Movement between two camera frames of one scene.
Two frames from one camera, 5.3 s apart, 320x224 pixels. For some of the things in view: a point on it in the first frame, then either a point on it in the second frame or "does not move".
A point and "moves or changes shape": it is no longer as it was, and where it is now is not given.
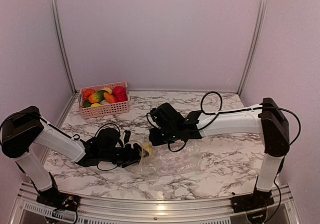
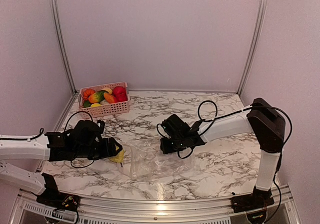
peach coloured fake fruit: [108, 90] does not move
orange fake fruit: [87, 92] does not move
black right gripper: [155, 140] -> [164, 147]
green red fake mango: [97, 96] does not move
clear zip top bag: [166, 162] moves or changes shape
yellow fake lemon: [148, 147] moves or changes shape
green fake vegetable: [86, 103] does not move
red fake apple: [119, 92] does not move
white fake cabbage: [104, 102] does not move
